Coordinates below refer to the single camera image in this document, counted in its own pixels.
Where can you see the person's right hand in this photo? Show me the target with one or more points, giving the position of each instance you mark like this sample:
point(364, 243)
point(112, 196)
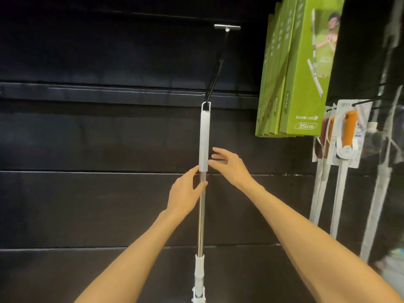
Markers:
point(233, 168)

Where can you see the person's left hand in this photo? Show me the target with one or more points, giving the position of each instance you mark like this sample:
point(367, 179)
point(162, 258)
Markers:
point(181, 195)

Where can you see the person's left thumb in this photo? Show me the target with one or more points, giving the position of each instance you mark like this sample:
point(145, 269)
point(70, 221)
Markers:
point(200, 186)

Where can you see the person's right thumb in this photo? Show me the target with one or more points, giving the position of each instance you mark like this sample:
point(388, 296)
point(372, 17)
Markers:
point(217, 166)

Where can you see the white and steel mop pole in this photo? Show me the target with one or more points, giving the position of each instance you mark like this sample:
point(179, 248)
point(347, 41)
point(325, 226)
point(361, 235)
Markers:
point(204, 138)

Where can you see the person's left forearm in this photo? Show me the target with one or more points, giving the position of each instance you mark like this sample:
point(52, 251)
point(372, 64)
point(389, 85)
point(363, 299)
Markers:
point(126, 258)

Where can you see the person's right forearm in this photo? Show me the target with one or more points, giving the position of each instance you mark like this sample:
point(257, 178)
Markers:
point(315, 249)

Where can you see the black metal display hook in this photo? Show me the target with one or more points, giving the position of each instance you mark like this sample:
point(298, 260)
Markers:
point(221, 53)

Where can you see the green mop box with picture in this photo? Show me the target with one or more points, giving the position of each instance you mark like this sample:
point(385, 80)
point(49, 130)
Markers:
point(311, 75)

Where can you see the thin black display hook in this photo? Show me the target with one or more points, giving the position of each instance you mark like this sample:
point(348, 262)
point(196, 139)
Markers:
point(367, 100)

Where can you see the white spray mop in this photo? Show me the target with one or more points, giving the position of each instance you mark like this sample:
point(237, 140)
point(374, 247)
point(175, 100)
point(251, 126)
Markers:
point(380, 186)

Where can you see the white and blue package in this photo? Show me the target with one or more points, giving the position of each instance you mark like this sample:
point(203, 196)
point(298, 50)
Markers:
point(394, 268)

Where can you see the black wall rail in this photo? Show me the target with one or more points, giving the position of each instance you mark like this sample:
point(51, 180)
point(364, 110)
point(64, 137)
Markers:
point(94, 91)

